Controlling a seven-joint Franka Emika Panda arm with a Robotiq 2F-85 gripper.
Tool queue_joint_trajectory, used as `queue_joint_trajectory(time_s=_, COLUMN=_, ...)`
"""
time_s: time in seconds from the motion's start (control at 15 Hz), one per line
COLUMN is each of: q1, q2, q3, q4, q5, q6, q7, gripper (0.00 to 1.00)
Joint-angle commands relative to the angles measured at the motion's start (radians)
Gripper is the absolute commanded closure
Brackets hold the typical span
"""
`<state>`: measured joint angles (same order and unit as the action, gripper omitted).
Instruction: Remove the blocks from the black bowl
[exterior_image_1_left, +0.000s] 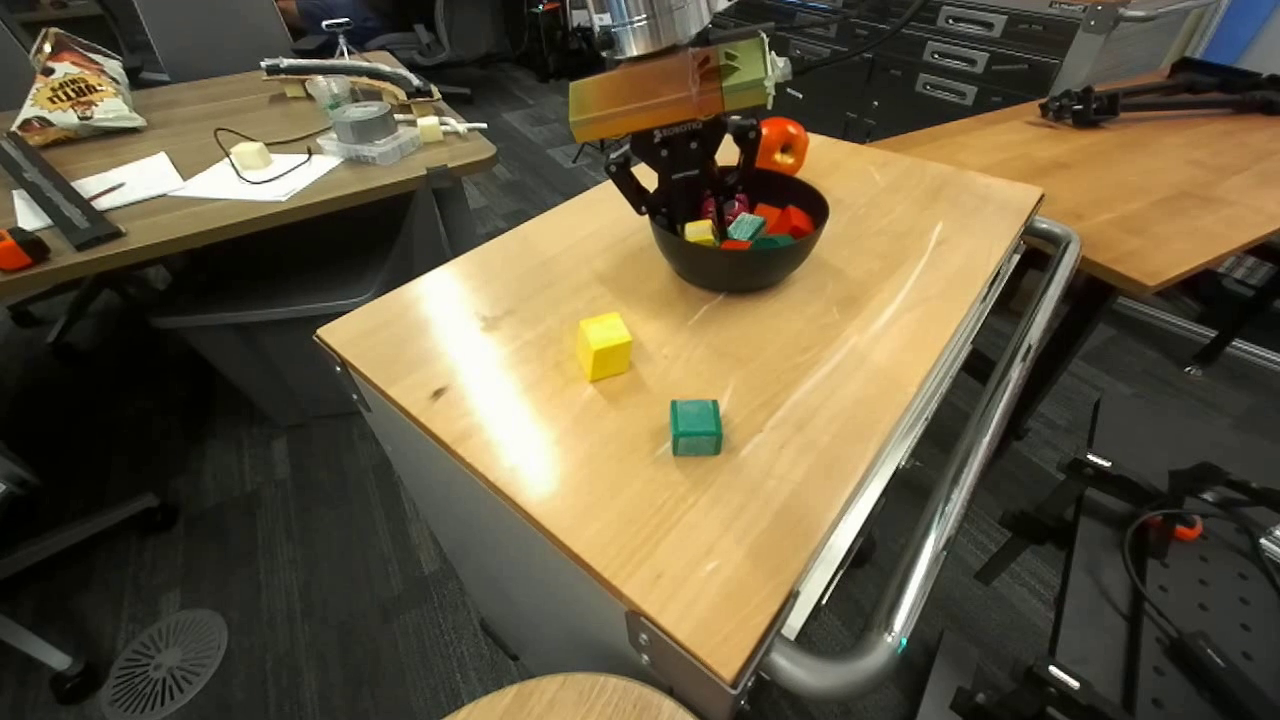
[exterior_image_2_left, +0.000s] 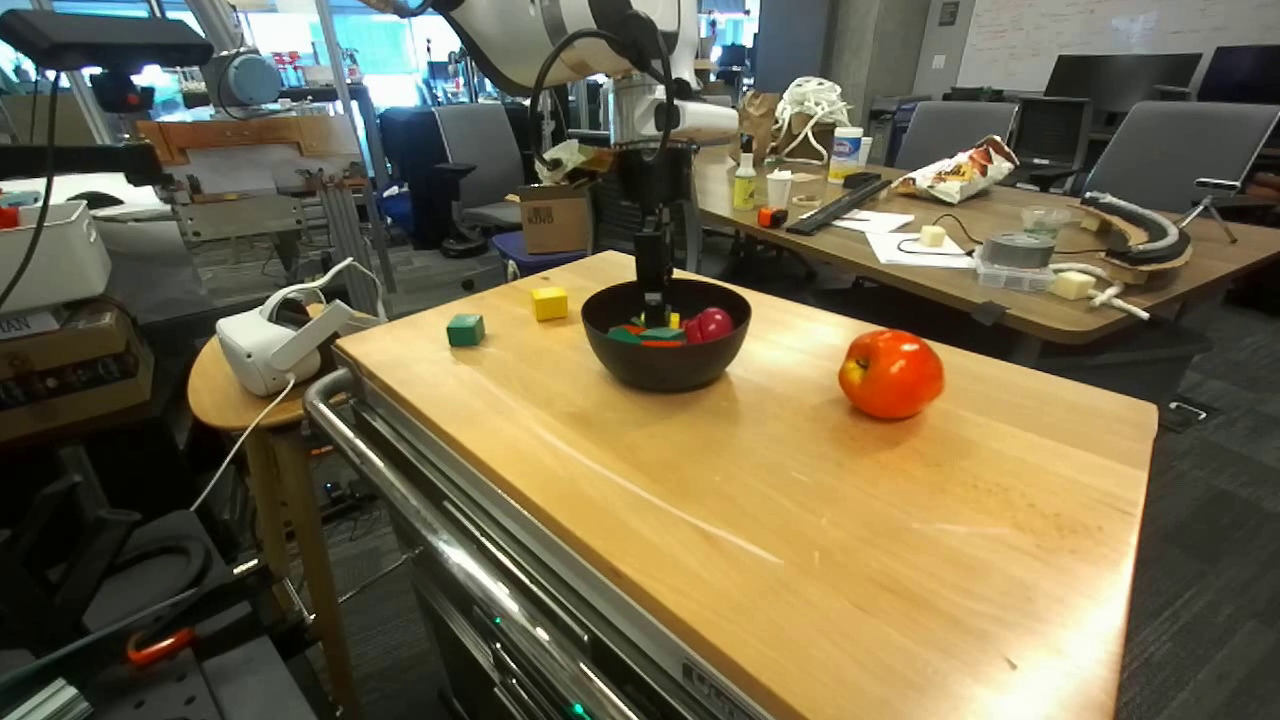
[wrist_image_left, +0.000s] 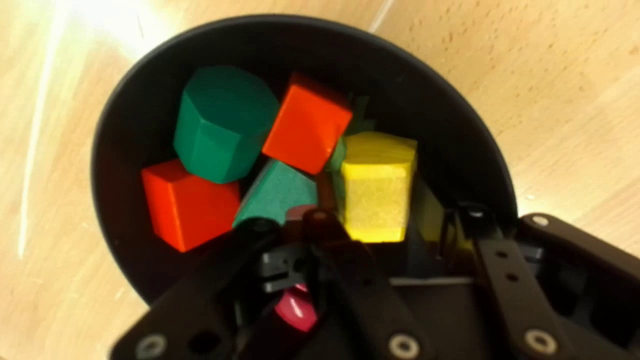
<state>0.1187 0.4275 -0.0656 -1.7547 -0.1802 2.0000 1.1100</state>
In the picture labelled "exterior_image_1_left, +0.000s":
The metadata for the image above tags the black bowl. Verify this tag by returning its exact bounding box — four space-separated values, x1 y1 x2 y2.
645 166 835 299

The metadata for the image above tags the long black bar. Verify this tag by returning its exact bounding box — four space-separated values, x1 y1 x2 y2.
0 129 128 256

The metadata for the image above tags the small white cabled device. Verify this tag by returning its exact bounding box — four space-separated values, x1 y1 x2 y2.
225 137 279 178

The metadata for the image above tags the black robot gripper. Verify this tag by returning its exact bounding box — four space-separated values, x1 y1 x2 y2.
604 114 757 233

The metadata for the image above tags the light wooden table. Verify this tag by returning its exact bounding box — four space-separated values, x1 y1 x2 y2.
874 70 1280 299

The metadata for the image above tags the blue panel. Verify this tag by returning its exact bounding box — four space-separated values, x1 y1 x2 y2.
1190 0 1280 77

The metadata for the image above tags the grey office chair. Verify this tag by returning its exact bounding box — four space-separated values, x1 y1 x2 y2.
126 0 302 84

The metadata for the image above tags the grey round perforated disc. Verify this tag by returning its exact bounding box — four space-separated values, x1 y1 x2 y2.
97 605 235 720

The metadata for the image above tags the black office chair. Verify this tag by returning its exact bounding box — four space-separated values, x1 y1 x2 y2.
0 434 180 700

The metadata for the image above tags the black folded tripod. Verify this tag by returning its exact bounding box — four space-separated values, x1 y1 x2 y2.
1037 57 1280 133

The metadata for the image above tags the white paper sheet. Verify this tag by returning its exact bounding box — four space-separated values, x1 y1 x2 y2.
9 148 188 236
168 148 349 209

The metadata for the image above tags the black metal stand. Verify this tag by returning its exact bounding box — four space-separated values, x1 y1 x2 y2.
952 396 1280 720

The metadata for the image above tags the black white curved hose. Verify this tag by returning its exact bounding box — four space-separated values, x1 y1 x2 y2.
258 50 450 108

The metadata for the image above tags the chips bag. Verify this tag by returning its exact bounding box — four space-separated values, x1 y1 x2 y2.
9 25 153 142

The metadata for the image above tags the orange black hand tool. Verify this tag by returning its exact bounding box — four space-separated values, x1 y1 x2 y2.
0 223 57 281

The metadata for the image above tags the clear plastic container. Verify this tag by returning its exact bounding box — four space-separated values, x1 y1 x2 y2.
312 119 434 168

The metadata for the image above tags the round wooden stool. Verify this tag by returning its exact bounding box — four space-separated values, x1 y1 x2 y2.
441 670 702 720

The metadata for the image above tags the steel tool cart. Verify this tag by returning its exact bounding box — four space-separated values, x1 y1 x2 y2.
336 217 1056 720

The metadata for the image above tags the brown office table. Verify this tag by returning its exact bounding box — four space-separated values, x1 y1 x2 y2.
0 66 499 308

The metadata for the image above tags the white power adapter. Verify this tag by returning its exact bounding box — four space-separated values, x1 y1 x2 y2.
408 108 491 143

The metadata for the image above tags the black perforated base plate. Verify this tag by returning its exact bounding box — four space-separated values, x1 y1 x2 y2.
1124 531 1280 720

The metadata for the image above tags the chrome cart handle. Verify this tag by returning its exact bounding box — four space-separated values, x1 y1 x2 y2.
757 217 1085 705

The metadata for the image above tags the orange clamp handle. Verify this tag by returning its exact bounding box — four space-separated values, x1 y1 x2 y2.
1141 507 1212 551

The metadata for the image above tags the black drawer cabinet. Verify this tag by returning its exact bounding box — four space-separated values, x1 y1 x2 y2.
725 0 1212 148

